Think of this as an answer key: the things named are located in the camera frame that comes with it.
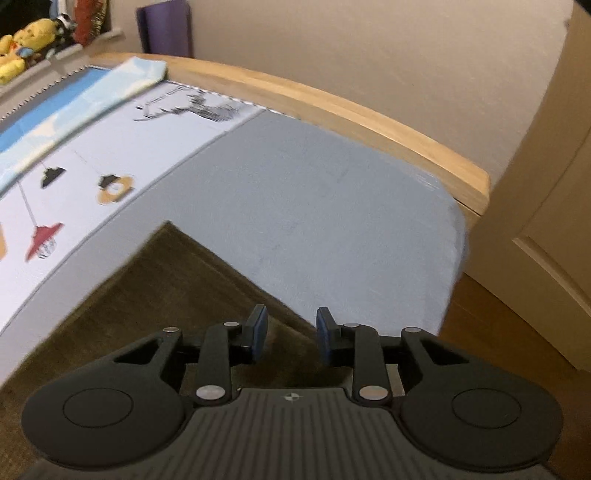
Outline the light blue patterned blanket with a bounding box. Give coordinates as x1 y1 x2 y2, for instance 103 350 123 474
0 56 167 188

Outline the yellow bear plush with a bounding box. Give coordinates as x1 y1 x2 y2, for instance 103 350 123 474
13 18 60 63

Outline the wooden bed frame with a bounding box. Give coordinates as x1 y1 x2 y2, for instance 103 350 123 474
85 51 490 217

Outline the red patterned cushion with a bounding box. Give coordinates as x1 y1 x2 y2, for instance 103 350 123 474
74 0 112 45

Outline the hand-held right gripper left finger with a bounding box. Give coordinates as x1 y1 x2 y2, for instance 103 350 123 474
113 304 270 408

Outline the black white striped plush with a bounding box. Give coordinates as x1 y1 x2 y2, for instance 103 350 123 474
52 13 78 48

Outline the beige wardrobe door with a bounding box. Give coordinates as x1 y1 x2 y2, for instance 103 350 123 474
465 0 591 372

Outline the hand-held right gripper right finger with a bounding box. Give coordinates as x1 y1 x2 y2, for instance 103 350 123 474
315 306 468 408

